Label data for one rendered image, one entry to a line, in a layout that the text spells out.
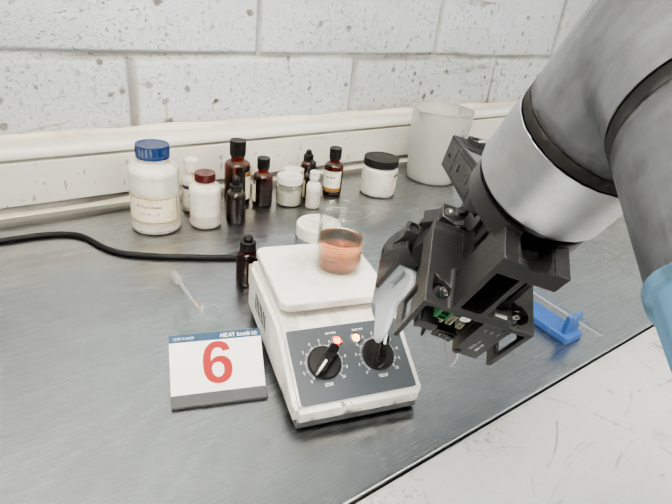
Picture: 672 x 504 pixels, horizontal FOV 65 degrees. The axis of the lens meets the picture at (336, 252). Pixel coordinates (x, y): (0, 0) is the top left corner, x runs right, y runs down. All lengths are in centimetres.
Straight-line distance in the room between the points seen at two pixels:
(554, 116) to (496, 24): 117
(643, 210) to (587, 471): 40
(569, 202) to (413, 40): 99
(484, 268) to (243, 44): 77
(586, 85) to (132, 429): 44
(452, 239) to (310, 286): 23
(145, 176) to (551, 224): 61
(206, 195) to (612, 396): 59
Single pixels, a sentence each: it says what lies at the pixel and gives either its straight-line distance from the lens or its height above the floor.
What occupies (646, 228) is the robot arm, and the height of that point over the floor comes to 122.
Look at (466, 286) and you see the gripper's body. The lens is 30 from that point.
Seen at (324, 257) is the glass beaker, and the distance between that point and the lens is 55.
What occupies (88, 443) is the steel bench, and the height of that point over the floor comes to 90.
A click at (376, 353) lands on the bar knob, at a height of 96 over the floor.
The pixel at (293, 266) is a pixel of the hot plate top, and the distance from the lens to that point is 57.
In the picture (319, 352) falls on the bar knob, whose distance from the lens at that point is 50.
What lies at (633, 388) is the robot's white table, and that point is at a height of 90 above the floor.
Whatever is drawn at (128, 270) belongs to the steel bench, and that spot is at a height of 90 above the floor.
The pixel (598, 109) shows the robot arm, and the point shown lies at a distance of 22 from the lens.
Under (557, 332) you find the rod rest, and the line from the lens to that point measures 71.
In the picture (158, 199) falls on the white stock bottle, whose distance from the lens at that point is 79.
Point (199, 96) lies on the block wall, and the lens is 97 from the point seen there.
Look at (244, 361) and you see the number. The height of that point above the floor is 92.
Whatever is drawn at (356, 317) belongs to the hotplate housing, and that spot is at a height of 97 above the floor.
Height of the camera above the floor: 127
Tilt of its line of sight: 28 degrees down
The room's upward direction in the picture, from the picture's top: 7 degrees clockwise
